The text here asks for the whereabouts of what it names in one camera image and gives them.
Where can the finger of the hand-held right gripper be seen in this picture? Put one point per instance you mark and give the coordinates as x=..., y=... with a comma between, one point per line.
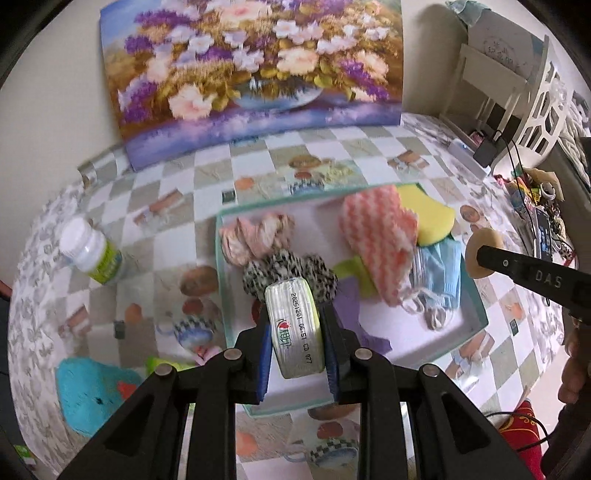
x=535, y=277

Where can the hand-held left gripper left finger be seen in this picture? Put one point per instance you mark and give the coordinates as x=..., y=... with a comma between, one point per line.
x=264, y=364

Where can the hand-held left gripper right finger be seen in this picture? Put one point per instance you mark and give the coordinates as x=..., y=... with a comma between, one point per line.
x=333, y=364

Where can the purple cloth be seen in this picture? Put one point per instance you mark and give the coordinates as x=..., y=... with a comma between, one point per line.
x=353, y=318

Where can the round wooden disc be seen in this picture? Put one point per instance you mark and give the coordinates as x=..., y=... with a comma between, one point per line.
x=485, y=240

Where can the teal box with white inside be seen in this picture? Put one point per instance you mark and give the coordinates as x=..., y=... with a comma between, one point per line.
x=425, y=341

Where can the person's right hand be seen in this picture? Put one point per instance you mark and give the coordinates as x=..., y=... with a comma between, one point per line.
x=575, y=364

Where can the pile of small clutter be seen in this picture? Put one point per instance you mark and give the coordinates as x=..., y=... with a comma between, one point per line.
x=540, y=203

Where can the leopard print scrunchie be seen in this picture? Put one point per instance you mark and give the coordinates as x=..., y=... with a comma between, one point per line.
x=314, y=270

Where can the blue face mask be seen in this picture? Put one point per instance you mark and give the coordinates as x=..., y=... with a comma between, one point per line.
x=438, y=272

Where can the yellow sponge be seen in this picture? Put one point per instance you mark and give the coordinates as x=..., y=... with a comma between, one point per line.
x=431, y=217

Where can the pink scrunchie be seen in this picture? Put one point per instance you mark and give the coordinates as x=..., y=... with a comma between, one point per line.
x=251, y=235

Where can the black power adapter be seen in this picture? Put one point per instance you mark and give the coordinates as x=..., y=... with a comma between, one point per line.
x=487, y=150

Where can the pink white striped cloth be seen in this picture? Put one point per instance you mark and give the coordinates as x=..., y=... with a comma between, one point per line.
x=378, y=235

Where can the white power strip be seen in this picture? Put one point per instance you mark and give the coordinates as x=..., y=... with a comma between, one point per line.
x=464, y=154

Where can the red cloth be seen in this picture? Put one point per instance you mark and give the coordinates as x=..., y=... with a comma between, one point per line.
x=521, y=434

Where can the teal plush toy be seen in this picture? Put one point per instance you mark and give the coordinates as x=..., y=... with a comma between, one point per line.
x=90, y=397

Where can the white chair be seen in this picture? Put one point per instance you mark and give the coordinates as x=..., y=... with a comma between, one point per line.
x=521, y=83

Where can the white bottle with green label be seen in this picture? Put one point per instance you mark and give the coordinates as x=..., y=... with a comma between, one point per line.
x=92, y=254

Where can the flower painting canvas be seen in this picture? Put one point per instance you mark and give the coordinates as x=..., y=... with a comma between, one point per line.
x=249, y=78

